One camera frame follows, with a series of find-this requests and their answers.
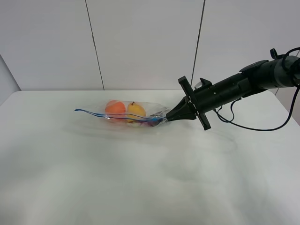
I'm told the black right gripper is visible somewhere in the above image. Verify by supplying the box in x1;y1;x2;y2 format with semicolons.
166;76;223;130

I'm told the dark purple item in bag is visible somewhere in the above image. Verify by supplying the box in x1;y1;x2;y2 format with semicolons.
141;111;166;128

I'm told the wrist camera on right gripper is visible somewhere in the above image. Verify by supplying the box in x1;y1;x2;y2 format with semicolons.
195;78;212;90

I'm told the clear zip bag blue seal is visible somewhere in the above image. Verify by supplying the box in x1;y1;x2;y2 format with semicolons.
74;100;169;128

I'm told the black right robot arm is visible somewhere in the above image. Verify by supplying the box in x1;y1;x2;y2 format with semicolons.
166;55;300;130

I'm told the orange fruit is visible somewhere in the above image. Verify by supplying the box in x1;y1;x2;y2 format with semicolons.
105;100;126;121

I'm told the black cable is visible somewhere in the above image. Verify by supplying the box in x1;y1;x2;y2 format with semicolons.
213;46;300;131

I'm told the yellow pear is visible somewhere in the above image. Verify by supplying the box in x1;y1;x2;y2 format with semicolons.
126;102;146;122

